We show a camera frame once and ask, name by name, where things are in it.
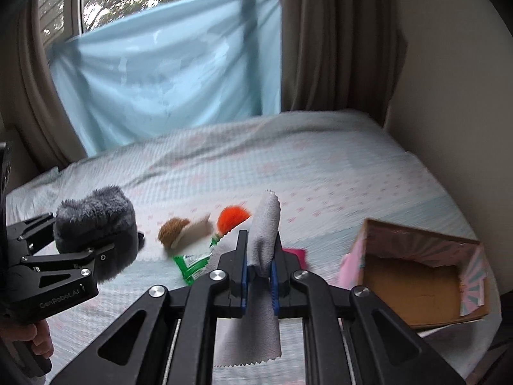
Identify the brown and beige plush toy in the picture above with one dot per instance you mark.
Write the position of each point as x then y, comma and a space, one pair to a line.
178, 233

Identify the pale blue patterned bedspread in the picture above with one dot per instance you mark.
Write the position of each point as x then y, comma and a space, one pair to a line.
330, 171

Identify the dark grey fluffy plush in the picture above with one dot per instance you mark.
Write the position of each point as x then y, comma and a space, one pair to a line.
104, 221

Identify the orange fluffy pompom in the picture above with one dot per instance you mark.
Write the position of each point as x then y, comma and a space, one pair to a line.
230, 217

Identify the light blue window sheet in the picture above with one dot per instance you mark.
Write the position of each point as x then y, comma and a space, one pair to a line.
180, 65

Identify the cardboard box with pink lining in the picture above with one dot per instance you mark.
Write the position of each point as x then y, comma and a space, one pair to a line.
429, 279

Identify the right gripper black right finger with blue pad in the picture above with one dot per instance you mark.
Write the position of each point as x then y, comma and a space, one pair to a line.
286, 299

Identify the beige curtain left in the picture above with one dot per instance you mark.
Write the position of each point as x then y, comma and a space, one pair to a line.
45, 125

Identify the magenta pink cloth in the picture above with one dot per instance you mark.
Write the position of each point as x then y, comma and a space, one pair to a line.
301, 256

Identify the beige curtain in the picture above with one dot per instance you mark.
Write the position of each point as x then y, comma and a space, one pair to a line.
45, 125
341, 54

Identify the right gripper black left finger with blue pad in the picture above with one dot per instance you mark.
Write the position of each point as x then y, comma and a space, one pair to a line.
232, 295

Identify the grey microfibre cloth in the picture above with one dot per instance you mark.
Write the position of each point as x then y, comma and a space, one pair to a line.
254, 338

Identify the person's left hand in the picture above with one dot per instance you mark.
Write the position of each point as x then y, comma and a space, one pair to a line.
38, 335

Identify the beige curtain right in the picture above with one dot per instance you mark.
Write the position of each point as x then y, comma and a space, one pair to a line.
341, 54

